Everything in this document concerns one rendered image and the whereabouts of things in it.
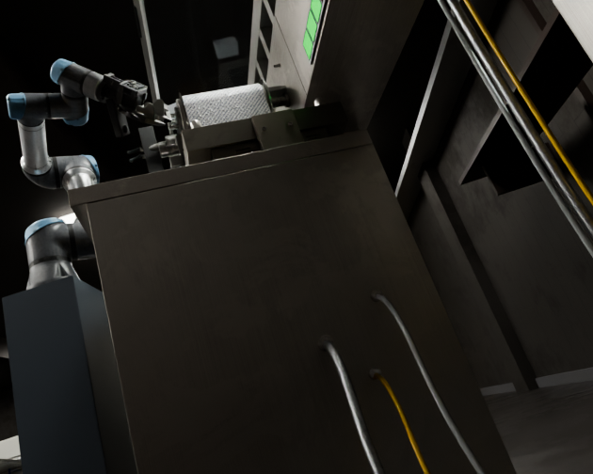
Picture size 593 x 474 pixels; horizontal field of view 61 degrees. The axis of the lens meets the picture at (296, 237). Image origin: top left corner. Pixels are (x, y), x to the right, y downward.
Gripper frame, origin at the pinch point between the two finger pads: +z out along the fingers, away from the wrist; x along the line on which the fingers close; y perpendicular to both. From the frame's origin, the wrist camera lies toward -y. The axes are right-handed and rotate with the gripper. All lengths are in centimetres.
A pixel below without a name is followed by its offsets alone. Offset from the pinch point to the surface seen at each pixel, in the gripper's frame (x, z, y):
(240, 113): 3.3, 20.1, 11.0
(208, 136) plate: -27.0, 22.2, 13.2
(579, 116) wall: 171, 159, 29
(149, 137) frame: 21.8, -12.9, -16.6
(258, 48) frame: 47, 8, 21
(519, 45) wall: 217, 120, 48
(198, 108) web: -0.2, 8.9, 8.5
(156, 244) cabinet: -55, 27, 0
